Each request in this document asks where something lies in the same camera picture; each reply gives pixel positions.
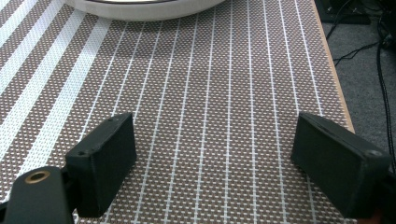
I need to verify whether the black stand base plate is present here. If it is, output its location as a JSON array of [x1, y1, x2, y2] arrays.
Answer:
[[314, 0, 372, 26]]

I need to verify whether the thin black floor cable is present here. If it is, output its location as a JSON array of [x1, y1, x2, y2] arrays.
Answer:
[[325, 0, 358, 41], [332, 40, 381, 65]]

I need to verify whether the long black floor cable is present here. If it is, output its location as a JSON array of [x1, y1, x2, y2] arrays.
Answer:
[[375, 12, 396, 175]]

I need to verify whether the brown white striped placemat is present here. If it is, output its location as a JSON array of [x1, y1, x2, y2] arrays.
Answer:
[[0, 0, 356, 224]]

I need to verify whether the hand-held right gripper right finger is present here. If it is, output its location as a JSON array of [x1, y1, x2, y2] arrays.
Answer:
[[290, 111, 393, 219]]

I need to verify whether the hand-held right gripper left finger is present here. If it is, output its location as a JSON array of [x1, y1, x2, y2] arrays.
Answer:
[[64, 111, 138, 218]]

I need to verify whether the white plate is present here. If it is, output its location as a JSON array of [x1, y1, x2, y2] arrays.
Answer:
[[64, 0, 227, 22]]

